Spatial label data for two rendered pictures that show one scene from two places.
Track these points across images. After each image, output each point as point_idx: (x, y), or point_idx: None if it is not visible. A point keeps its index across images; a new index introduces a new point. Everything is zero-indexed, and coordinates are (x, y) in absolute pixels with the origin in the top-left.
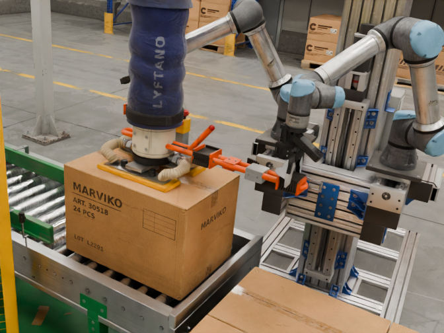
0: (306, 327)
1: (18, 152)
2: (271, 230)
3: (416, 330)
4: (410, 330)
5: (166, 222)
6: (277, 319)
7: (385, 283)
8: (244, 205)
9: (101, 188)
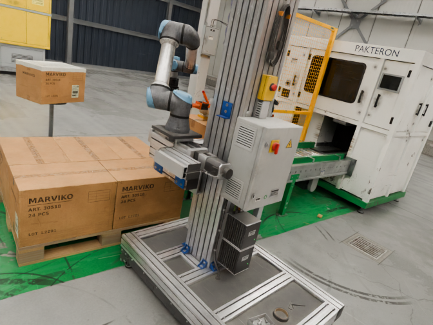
0: (137, 166)
1: (304, 156)
2: (276, 258)
3: (148, 322)
4: (106, 181)
5: None
6: (147, 164)
7: (183, 277)
8: (372, 316)
9: None
